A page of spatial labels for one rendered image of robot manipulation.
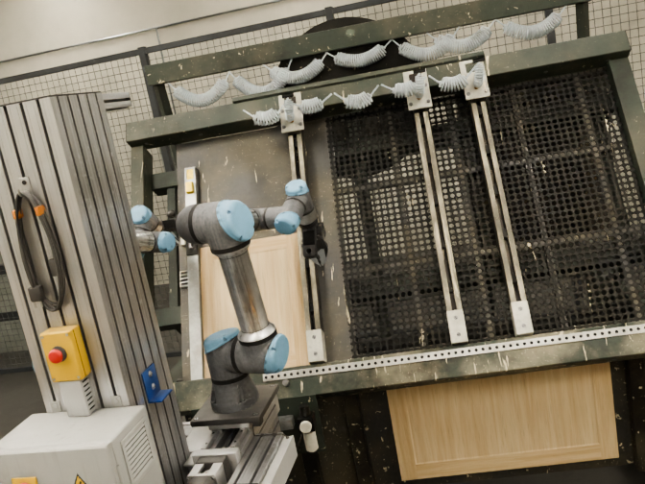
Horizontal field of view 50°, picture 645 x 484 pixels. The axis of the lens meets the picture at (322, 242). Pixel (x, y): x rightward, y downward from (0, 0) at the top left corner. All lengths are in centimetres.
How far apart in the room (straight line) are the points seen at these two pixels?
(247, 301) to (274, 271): 93
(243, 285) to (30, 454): 68
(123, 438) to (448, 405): 159
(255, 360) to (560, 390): 143
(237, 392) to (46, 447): 61
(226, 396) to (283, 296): 80
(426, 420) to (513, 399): 36
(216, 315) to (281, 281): 30
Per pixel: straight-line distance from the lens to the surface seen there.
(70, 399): 193
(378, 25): 353
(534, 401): 304
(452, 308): 275
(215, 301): 294
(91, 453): 176
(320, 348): 272
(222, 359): 212
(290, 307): 284
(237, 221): 189
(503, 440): 310
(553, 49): 317
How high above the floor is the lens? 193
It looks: 12 degrees down
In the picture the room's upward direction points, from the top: 11 degrees counter-clockwise
